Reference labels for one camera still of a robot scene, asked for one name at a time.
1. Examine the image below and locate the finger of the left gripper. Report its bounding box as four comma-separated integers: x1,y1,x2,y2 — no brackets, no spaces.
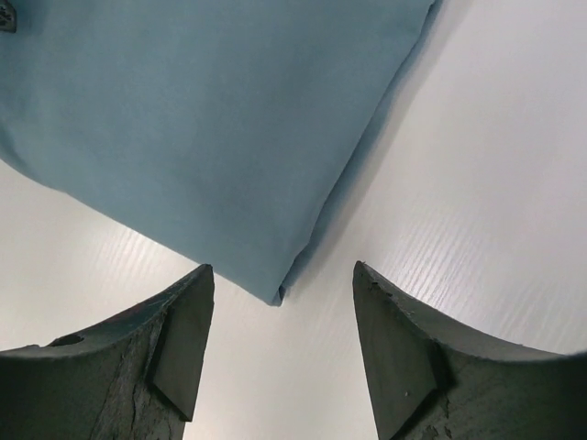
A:
0,4,17,33

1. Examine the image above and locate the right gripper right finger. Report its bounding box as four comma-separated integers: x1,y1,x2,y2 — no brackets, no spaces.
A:
352,262,586,439

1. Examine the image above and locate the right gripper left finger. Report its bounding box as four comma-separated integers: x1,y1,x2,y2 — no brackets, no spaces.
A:
1,265,215,439

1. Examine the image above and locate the grey-blue t shirt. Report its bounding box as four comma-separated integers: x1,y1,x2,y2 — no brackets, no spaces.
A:
1,1,432,305

